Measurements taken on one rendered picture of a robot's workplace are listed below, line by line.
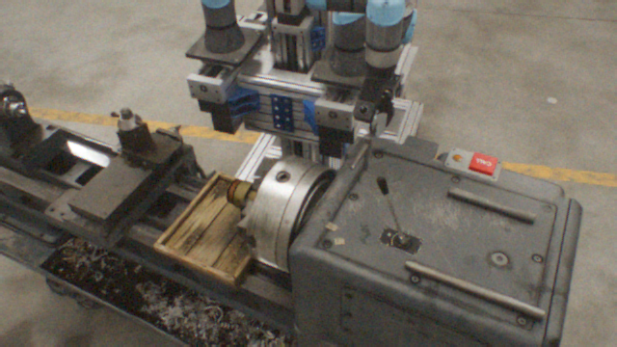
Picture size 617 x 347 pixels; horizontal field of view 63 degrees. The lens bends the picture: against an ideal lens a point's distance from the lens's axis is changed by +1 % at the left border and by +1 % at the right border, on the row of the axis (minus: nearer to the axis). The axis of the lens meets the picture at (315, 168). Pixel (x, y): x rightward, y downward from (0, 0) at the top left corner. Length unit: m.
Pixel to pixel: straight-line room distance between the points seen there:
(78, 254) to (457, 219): 1.50
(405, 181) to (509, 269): 0.32
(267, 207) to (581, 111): 2.85
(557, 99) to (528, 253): 2.72
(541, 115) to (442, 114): 0.65
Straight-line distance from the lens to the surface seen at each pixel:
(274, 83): 1.90
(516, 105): 3.70
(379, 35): 1.07
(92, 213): 1.74
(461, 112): 3.54
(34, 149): 2.13
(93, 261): 2.18
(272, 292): 1.54
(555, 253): 1.23
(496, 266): 1.16
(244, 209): 1.41
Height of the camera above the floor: 2.18
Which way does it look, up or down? 46 degrees down
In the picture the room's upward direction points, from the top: 2 degrees counter-clockwise
